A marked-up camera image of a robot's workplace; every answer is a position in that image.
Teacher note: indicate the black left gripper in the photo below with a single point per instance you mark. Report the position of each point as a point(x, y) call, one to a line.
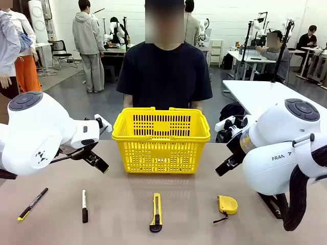
point(76, 152)

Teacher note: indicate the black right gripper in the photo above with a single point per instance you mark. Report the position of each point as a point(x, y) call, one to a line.
point(236, 148)

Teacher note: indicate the white marker with black cap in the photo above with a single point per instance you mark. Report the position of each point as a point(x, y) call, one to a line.
point(84, 205)

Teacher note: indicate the black stapler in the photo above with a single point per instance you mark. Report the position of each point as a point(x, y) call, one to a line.
point(270, 204)

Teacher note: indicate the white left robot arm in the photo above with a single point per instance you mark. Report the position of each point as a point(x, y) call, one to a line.
point(38, 132)

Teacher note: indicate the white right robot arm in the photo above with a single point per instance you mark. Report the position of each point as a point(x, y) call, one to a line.
point(281, 143)

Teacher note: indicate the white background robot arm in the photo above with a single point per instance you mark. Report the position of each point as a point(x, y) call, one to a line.
point(204, 28)

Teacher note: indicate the yellow plastic shopping basket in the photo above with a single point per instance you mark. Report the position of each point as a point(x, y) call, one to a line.
point(161, 143)

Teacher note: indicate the person in dark t-shirt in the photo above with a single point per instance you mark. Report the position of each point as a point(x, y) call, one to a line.
point(163, 76)

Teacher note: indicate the seated person in grey top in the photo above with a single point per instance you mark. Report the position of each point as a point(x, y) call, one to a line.
point(277, 58)

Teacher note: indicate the person in grey hoodie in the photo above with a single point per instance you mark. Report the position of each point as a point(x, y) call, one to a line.
point(88, 38)

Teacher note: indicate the person in beige jacket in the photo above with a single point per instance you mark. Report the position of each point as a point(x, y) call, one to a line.
point(192, 28)

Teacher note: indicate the person in black clothes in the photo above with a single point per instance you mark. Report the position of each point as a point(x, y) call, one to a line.
point(307, 38)

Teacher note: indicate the yellow tape measure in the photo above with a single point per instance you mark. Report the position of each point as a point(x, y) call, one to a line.
point(227, 204)

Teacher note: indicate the black backpack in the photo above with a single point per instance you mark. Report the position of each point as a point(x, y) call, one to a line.
point(231, 112)

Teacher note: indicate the black pen with yellow cap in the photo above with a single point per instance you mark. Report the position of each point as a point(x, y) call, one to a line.
point(32, 205)

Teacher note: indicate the large white table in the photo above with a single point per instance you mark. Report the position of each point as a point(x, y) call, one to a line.
point(263, 94)

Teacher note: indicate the yellow black utility knife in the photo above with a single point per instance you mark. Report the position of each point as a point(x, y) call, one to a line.
point(157, 211)

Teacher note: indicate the small white desk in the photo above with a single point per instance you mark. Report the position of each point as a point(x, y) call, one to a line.
point(250, 60)

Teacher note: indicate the black office chair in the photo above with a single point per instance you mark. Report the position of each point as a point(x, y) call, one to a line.
point(60, 51)

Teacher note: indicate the white drawer cabinet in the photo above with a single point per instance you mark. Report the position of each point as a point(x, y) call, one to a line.
point(216, 52)

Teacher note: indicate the mannequin with orange pants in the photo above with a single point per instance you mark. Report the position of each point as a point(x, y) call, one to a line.
point(26, 51)

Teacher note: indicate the black tripod pole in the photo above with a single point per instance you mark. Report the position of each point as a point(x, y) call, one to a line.
point(245, 43)
point(281, 51)

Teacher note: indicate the mannequin with brown apron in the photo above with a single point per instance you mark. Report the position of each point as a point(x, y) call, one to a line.
point(7, 46)

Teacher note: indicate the white standing air conditioner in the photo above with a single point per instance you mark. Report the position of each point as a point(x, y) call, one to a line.
point(38, 23)

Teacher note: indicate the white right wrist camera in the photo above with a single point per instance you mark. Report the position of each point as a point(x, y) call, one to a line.
point(224, 123)

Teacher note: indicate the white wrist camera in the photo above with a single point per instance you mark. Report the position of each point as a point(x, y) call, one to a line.
point(102, 122)
point(224, 123)

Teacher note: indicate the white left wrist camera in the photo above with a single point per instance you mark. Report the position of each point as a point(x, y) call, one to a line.
point(102, 122)

